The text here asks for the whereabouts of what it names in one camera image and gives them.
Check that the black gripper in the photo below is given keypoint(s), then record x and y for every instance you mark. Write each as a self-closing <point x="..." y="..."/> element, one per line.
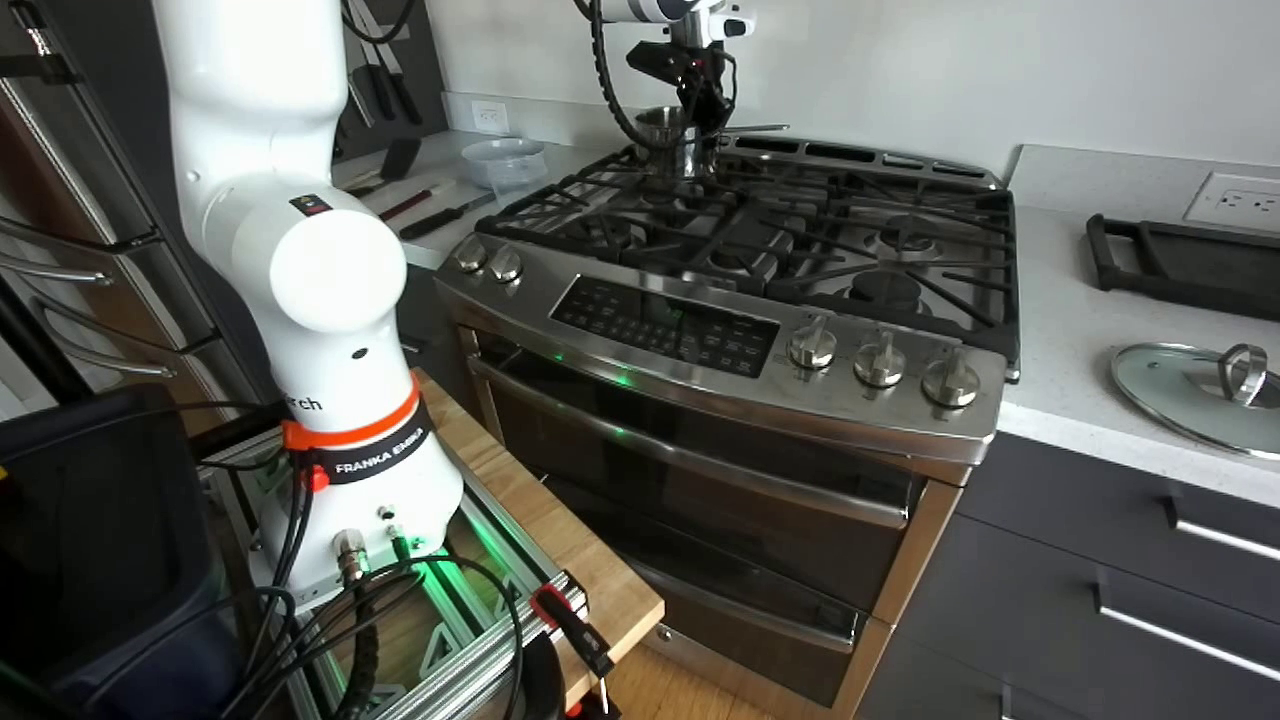
<point x="706" y="67"/>

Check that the small stainless steel pot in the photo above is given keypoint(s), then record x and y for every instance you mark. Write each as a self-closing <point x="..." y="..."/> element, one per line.
<point x="666" y="159"/>

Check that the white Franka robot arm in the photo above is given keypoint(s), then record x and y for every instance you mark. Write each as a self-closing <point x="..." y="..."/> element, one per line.
<point x="322" y="281"/>

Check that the glass pot lid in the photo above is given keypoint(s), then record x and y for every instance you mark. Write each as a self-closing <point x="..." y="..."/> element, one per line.
<point x="1172" y="395"/>

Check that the black cast iron stove grate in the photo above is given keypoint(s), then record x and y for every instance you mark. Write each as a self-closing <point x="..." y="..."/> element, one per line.
<point x="961" y="255"/>
<point x="767" y="262"/>
<point x="572" y="221"/>

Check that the clear plastic container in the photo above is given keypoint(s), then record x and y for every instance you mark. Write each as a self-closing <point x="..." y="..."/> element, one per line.
<point x="505" y="160"/>

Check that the small white backsplash outlet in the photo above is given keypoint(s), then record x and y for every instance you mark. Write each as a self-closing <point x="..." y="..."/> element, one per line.
<point x="490" y="117"/>

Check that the black oven control panel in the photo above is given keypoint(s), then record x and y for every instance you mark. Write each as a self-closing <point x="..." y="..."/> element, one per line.
<point x="666" y="326"/>

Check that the silver stove knob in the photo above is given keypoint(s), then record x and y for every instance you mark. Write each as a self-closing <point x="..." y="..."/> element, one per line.
<point x="505" y="267"/>
<point x="470" y="259"/>
<point x="814" y="345"/>
<point x="878" y="360"/>
<point x="951" y="383"/>

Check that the black burner cap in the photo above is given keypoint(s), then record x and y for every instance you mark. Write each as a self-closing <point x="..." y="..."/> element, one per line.
<point x="886" y="286"/>

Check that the white cutting board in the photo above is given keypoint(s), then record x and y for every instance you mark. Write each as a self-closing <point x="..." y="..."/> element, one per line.
<point x="446" y="193"/>

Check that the stainless steel gas range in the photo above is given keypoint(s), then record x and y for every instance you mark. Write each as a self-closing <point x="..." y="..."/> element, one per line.
<point x="745" y="464"/>

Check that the black cast iron griddle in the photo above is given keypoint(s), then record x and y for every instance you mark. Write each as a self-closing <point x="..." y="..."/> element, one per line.
<point x="1113" y="255"/>

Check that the wooden mounting board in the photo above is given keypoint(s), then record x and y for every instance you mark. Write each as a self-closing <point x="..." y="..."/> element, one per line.
<point x="560" y="535"/>

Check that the red and black clamp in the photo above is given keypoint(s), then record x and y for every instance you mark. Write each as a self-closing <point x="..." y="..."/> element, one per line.
<point x="569" y="619"/>

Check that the dark kitchen cabinet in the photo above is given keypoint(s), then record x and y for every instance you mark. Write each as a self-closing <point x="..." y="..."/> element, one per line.
<point x="1042" y="575"/>

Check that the wooden drawer cabinet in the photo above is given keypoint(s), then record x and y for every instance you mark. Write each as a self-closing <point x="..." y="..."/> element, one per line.
<point x="81" y="321"/>

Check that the black bin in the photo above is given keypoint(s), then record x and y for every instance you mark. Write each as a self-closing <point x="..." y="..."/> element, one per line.
<point x="93" y="535"/>

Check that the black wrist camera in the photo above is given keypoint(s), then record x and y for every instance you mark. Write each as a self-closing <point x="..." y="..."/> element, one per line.
<point x="655" y="59"/>

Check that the dark wall knife rack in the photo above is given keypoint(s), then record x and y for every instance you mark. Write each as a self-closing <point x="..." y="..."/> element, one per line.
<point x="422" y="67"/>

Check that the white wall power outlet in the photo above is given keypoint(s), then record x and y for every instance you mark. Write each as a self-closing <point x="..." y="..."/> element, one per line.
<point x="1235" y="203"/>

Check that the aluminium base frame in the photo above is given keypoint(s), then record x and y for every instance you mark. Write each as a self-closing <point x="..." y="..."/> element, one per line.
<point x="454" y="661"/>

